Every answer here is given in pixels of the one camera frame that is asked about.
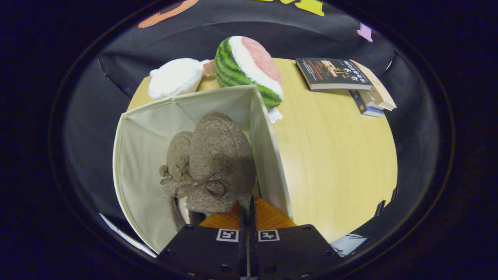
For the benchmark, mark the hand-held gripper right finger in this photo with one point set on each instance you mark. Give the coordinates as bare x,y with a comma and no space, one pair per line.
295,252

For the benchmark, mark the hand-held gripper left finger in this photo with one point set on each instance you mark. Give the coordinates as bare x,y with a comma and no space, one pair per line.
206,252

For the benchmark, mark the brown fuzzy moccasin shoe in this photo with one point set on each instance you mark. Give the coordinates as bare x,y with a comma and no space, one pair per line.
221,155
177,155

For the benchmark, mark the grey beige fabric storage box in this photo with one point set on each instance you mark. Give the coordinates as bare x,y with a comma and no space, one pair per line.
144,175

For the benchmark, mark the blue cover book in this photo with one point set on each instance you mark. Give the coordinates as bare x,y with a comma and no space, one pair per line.
365,107

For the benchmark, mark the white plush toy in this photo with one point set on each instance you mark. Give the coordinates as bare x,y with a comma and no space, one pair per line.
175,77

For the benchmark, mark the beige cover book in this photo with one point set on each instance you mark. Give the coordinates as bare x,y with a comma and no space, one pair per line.
379,95

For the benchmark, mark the watermelon slice plush toy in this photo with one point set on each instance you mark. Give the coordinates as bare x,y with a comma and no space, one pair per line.
241,74

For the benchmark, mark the black cover book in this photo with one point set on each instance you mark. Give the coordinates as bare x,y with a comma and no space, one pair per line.
330,74

